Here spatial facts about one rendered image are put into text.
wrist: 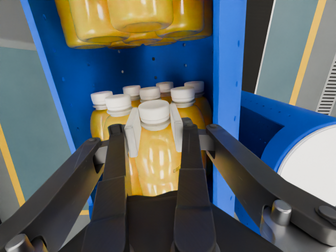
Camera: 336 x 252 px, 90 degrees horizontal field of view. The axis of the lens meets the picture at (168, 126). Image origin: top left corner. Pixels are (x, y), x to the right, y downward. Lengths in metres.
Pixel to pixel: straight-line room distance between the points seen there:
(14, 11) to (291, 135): 0.90
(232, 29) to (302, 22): 1.62
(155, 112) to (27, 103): 1.57
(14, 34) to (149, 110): 0.63
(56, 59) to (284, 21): 1.61
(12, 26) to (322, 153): 0.96
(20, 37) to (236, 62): 0.71
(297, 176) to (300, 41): 1.37
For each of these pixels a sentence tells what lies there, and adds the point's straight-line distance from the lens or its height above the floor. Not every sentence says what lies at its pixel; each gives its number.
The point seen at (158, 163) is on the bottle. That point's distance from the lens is 0.21.
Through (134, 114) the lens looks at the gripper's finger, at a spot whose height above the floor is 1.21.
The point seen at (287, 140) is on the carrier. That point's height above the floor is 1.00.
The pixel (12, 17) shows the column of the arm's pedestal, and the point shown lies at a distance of 0.79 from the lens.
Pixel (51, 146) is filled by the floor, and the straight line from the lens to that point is 1.78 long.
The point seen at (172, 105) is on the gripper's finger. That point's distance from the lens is 0.20.
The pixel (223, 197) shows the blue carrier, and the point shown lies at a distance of 0.26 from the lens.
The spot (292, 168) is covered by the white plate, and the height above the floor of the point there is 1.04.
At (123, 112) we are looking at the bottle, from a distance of 0.26.
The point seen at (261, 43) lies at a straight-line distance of 1.45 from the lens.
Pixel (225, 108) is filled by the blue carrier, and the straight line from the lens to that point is 0.20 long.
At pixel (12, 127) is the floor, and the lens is 1.87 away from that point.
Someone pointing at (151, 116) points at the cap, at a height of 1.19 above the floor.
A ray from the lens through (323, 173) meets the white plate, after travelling 0.63.
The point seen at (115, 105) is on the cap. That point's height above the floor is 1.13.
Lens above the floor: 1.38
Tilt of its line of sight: 69 degrees down
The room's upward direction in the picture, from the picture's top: 167 degrees clockwise
